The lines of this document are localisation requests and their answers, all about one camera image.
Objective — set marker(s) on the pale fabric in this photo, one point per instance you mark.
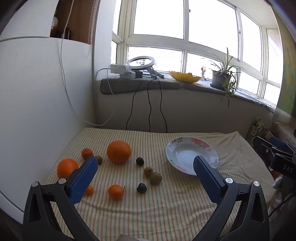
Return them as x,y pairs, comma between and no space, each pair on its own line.
277,185

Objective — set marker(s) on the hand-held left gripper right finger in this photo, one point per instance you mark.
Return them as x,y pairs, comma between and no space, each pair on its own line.
208,180

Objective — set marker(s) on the grey windowsill cloth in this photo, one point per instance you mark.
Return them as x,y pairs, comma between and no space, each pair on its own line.
120,87

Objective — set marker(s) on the potted spider plant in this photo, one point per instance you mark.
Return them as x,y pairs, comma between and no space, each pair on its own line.
218,80

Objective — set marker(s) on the dark bottle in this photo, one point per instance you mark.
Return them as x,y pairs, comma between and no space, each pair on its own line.
66,33

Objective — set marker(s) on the striped tablecloth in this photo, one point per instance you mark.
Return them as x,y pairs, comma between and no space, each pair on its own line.
161,208

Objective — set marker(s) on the dark plum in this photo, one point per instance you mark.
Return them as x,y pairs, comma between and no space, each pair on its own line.
139,161
141,188

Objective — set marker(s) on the white electronic device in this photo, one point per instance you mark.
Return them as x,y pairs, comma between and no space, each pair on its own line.
119,68

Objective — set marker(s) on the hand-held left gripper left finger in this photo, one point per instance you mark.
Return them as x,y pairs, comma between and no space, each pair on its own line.
84,183

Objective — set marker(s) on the white framed window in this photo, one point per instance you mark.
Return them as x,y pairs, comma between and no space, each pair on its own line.
161,20

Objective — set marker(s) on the mandarin with stem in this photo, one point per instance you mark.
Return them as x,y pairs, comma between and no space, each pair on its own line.
115,192

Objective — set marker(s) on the small figurine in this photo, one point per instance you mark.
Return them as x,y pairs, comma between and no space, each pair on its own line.
203,73

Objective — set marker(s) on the green packet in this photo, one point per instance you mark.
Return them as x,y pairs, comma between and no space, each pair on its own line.
257,127

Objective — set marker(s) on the orange kumquat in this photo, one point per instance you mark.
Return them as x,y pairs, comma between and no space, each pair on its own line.
89,190

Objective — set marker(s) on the medium orange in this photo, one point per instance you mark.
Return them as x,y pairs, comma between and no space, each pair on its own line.
67,168

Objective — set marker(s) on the brown cardboard box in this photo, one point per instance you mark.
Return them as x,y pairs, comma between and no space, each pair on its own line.
268,134

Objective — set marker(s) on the pale lace cloth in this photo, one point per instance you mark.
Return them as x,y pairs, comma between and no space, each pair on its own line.
285,126

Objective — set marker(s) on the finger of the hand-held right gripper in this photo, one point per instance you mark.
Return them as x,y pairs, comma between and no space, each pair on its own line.
278,141
263,148

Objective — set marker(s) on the large brown kiwi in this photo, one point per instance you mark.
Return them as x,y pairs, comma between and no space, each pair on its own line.
155,178

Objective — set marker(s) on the floral white plate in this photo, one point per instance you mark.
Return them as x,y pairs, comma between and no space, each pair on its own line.
182,150

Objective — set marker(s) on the yellow bowl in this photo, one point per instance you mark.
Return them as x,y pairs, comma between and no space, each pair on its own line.
183,77

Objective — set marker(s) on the wooden shelf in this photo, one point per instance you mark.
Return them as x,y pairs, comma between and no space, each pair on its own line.
78,20

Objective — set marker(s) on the small round kiwi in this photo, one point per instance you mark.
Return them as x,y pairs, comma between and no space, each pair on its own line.
99,159

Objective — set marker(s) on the large orange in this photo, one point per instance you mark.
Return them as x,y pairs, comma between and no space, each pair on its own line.
119,151

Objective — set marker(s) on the orange and white object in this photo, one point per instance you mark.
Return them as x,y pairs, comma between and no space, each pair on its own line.
54,25

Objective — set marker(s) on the small mandarin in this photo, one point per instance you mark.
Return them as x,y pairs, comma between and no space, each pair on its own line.
87,154

